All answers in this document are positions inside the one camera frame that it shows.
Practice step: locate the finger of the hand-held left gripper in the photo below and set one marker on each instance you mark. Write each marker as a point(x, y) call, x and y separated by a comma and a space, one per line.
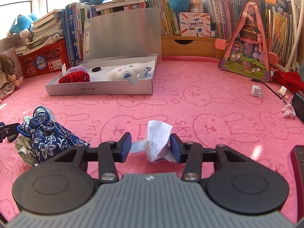
point(9, 129)

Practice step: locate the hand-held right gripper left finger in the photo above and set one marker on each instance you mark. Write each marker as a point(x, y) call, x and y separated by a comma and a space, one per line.
point(124, 147)

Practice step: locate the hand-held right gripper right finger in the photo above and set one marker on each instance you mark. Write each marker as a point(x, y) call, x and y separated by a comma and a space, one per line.
point(174, 147)

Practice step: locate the large white paper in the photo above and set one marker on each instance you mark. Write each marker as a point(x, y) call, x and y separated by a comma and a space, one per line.
point(156, 135)

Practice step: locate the white plush cat toy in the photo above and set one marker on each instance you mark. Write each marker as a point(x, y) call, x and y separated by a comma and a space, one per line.
point(118, 73)

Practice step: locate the black round disc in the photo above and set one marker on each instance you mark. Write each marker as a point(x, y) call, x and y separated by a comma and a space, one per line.
point(96, 70)

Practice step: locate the silver cardboard box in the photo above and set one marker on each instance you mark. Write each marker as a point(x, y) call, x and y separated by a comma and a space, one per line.
point(123, 35)

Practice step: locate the brown-haired doll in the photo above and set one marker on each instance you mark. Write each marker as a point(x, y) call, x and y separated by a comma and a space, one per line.
point(6, 80)

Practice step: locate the pink rabbit-print mat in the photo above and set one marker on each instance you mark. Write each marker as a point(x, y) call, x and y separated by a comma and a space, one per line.
point(213, 114)

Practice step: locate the red knitted item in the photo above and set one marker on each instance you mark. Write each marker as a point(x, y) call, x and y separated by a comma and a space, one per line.
point(76, 77)

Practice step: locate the red plastic crate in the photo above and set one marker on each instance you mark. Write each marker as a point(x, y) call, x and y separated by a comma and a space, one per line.
point(54, 54)

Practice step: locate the small folded white paper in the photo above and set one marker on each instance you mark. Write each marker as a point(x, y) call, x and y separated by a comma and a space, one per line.
point(257, 91)

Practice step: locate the wooden desk organizer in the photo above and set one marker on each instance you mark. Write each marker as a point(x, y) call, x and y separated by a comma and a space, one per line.
point(190, 47)

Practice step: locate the blue white plush toy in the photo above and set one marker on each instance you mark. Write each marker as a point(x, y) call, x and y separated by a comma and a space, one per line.
point(19, 26)

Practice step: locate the stack of worn books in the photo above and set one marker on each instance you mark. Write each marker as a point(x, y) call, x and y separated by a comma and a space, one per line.
point(45, 28)

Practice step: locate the row of blue upright books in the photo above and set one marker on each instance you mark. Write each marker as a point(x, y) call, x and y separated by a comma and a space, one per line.
point(73, 33)

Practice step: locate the pink triangular toy case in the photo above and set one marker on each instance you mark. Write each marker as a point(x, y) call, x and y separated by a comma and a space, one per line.
point(247, 52)

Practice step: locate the small pink white toy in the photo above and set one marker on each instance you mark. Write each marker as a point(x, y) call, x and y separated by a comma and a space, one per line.
point(288, 111)

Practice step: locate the small white clip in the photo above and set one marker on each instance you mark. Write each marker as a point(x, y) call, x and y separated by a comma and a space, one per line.
point(283, 92)

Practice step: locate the white printed carton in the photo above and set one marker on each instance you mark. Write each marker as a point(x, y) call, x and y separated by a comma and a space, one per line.
point(194, 23)

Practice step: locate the dark red device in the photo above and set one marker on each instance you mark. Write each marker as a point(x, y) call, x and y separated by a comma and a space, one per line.
point(298, 168)

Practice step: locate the black device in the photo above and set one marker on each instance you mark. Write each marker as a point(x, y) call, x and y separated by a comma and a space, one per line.
point(298, 106)

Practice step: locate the red knitted cloth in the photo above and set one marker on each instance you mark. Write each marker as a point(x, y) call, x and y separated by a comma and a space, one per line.
point(289, 80)

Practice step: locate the row of shelved books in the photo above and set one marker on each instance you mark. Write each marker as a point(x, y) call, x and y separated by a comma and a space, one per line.
point(223, 16)

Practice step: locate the row of short books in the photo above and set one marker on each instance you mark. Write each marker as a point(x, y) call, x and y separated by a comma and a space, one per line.
point(123, 6)

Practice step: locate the blue plush ball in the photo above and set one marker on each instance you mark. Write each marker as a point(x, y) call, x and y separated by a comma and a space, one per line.
point(179, 3)

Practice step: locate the clear round container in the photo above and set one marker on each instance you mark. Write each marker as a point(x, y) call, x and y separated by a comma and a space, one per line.
point(196, 4)

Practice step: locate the row of thin picture books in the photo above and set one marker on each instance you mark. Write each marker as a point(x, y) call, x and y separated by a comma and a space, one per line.
point(280, 33)

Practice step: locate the white pipe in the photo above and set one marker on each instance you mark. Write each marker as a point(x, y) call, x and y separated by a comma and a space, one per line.
point(295, 28)

